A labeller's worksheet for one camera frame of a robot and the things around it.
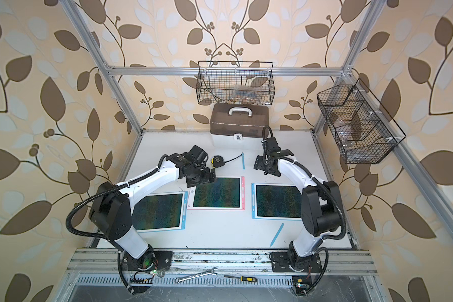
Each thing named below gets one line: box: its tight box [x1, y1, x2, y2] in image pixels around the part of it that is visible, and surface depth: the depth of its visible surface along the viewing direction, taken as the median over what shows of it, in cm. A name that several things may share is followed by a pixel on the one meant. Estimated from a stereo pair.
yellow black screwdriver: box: [223, 274, 258, 283], surface depth 72 cm
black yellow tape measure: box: [210, 155, 231, 168], surface depth 105 cm
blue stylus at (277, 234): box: [269, 222, 285, 248], surface depth 84 cm
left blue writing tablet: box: [132, 191, 189, 233], surface depth 88 cm
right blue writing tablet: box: [251, 183, 303, 221], surface depth 92 cm
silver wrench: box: [174, 266, 219, 284], surface depth 72 cm
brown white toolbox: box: [209, 103, 270, 150], surface depth 104 cm
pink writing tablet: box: [186, 176, 246, 211], surface depth 95 cm
